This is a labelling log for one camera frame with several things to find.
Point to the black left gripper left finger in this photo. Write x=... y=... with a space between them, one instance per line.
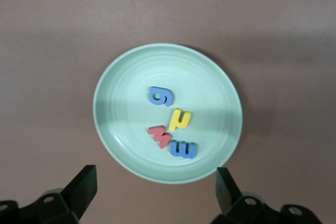
x=78 y=190

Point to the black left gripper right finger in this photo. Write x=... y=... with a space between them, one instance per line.
x=228 y=192

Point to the blue foam letter m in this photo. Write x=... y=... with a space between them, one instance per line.
x=191 y=153

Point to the red foam letter w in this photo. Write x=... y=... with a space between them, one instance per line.
x=164 y=140

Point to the yellow foam letter p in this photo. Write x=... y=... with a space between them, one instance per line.
x=176 y=121

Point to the blue foam letter g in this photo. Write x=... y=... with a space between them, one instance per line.
x=168 y=95

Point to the green plate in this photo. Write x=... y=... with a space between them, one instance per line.
x=126 y=129

